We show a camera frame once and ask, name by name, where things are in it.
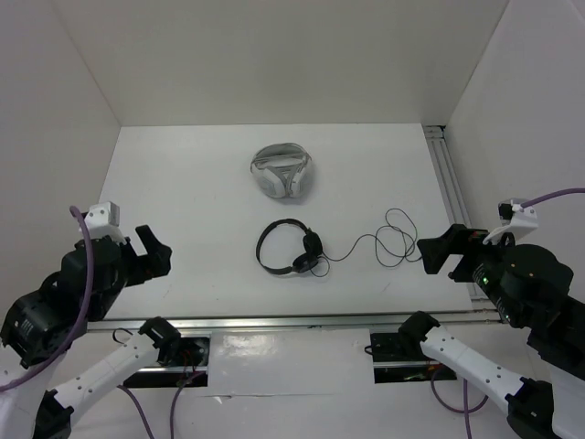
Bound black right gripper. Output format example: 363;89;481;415
413;218;525;323

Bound black wired headphones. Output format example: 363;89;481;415
255;209;422;279

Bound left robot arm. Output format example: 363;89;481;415
1;225;181;438

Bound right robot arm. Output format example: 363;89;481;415
399;224;584;438

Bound aluminium side rail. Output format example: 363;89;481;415
422;125;495;310

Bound aluminium front rail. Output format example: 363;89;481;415
86;305;499;332

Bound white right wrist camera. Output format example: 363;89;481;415
483;198;538;245

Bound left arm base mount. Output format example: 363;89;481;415
123;336;210;389

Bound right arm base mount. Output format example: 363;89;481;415
364;332;456;384

